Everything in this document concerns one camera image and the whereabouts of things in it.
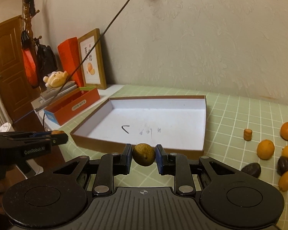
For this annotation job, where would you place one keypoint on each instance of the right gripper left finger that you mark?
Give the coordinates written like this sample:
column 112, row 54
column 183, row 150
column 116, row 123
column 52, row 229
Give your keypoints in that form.
column 109, row 166

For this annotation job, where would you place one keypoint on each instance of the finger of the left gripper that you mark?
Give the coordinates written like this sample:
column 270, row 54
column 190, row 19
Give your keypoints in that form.
column 55, row 139
column 22, row 134

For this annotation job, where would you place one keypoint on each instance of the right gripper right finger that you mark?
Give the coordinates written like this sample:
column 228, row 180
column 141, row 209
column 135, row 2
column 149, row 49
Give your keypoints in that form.
column 175, row 165

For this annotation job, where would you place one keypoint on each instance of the brownish green small fruit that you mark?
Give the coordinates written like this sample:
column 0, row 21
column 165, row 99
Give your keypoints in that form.
column 143, row 154

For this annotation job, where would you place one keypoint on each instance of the small carrot cylinder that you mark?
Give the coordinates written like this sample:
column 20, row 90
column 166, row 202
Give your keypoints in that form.
column 247, row 134

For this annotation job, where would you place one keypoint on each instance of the dark passion fruit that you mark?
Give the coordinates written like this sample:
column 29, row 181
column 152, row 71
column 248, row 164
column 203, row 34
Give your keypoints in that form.
column 282, row 165
column 252, row 169

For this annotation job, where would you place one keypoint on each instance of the large orange tangerine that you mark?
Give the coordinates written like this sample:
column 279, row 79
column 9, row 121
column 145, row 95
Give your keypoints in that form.
column 265, row 149

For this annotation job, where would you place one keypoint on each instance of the oval orange kumquat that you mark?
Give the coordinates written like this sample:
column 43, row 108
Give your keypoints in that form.
column 283, row 182

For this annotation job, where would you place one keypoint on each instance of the square carrot piece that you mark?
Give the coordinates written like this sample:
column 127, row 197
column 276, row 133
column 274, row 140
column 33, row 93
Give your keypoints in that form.
column 56, row 132

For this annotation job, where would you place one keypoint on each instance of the orange red box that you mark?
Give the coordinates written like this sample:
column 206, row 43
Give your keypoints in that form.
column 68, row 106

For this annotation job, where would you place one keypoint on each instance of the white round object on floor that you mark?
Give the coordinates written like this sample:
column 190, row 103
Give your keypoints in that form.
column 6, row 127

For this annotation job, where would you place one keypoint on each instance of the brown cardboard tray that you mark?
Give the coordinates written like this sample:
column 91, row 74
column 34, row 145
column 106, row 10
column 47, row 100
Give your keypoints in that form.
column 175, row 122

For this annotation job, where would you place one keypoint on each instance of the stack of books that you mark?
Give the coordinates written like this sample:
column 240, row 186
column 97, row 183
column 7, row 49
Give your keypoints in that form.
column 45, row 97

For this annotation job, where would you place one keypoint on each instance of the yellow plush toy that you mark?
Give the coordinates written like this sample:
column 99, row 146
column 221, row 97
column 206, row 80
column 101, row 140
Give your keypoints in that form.
column 56, row 79

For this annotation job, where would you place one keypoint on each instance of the black hanging bag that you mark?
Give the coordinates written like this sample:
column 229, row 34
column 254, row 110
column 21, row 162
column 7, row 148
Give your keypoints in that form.
column 46, row 59

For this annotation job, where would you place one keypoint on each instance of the wooden door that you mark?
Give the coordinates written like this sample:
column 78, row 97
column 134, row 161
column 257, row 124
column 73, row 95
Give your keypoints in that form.
column 15, row 91

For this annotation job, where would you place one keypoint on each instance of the red hanging bag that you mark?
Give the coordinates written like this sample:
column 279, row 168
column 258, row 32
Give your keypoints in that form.
column 29, row 62

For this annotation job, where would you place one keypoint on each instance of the wooden coat rack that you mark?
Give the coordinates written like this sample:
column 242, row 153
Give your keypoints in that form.
column 26, row 17

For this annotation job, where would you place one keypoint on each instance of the wooden picture frame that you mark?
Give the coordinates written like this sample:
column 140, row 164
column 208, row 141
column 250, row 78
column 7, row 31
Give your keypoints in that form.
column 90, row 55

